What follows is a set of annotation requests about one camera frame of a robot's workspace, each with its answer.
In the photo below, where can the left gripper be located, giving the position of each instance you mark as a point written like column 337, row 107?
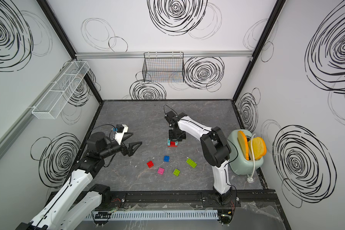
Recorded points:
column 125, row 151

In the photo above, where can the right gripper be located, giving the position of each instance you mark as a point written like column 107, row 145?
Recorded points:
column 171, row 137

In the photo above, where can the red long lego brick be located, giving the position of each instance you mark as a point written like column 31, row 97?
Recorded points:
column 173, row 144

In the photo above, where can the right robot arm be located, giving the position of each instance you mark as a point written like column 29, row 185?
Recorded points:
column 215, row 147

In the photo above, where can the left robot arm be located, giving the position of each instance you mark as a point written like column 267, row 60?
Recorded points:
column 61, row 213

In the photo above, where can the small red lego brick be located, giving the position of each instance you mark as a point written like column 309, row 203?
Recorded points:
column 150, row 164

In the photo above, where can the long green lego brick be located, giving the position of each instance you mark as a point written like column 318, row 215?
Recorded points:
column 191, row 163

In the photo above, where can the small green lego brick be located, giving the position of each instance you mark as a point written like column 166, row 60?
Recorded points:
column 176, row 172

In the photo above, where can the pink square lego brick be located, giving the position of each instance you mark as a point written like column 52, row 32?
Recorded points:
column 160, row 171

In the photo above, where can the left toast slice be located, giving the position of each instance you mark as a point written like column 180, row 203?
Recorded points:
column 243, row 142

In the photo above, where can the toast slice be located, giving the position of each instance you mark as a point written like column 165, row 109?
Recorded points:
column 257, row 148
column 243, row 142

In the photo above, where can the mint green toaster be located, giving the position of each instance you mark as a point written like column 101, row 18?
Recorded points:
column 238, row 163

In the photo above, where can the right toast slice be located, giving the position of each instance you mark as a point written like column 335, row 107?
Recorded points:
column 257, row 148

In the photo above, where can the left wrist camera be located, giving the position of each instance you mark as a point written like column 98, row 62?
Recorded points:
column 120, row 130

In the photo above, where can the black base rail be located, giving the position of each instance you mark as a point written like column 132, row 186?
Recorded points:
column 197, row 199

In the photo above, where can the black wire basket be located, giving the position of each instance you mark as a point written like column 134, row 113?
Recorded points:
column 164, row 67

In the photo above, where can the grey slotted cable duct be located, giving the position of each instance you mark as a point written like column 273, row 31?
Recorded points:
column 153, row 215

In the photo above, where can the white wire shelf basket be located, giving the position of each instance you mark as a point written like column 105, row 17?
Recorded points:
column 69, row 88

